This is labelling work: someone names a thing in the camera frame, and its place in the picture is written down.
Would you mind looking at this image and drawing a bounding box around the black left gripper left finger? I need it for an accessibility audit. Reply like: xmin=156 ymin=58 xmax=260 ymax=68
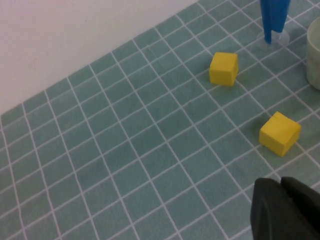
xmin=250 ymin=177 xmax=308 ymax=240

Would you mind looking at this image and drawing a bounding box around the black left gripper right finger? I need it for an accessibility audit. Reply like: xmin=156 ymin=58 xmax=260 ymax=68
xmin=281 ymin=176 xmax=320 ymax=240

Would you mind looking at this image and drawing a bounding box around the yellow foam cube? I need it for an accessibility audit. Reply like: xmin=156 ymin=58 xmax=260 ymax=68
xmin=209 ymin=51 xmax=239 ymax=87
xmin=258 ymin=111 xmax=302 ymax=158

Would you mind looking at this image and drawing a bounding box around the green plastic cup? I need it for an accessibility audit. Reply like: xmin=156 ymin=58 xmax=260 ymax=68
xmin=306 ymin=18 xmax=320 ymax=91

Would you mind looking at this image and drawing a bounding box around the green grid tablecloth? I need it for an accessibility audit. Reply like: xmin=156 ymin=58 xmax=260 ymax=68
xmin=0 ymin=0 xmax=320 ymax=240

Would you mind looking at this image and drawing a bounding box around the blue cone cup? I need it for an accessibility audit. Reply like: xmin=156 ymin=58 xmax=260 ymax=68
xmin=256 ymin=0 xmax=291 ymax=46

